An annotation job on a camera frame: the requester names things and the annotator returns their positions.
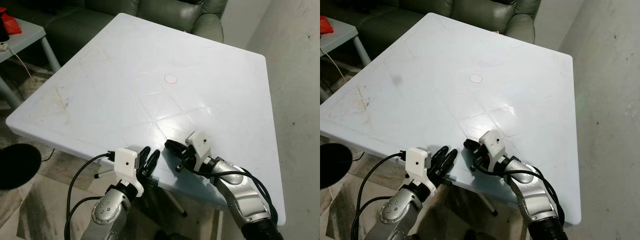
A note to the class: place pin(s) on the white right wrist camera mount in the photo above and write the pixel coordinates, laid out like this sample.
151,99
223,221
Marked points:
200,142
495,141

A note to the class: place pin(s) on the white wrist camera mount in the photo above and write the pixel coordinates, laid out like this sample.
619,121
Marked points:
126,162
418,161
495,141
200,142

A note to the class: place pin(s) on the black round floor object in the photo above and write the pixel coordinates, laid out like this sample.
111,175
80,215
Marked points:
335,166
17,166

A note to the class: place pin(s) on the round white table cap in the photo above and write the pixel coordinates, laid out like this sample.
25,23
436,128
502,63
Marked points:
476,78
171,78

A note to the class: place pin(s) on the red bag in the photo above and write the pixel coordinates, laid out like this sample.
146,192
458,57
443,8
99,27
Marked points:
325,25
11,24

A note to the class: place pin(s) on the green leather sofa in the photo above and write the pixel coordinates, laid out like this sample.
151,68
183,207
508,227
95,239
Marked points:
480,15
165,15

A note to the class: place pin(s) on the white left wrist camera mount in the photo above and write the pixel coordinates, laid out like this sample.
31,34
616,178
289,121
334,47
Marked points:
126,162
418,161

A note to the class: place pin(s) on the white table leg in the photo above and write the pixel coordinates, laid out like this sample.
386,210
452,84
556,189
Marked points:
487,204
104,174
176,202

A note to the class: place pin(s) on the light blue side table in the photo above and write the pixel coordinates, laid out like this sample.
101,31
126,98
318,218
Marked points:
22,42
340,35

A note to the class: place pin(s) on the white plastic square table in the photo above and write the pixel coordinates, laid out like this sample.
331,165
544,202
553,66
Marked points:
450,110
150,110

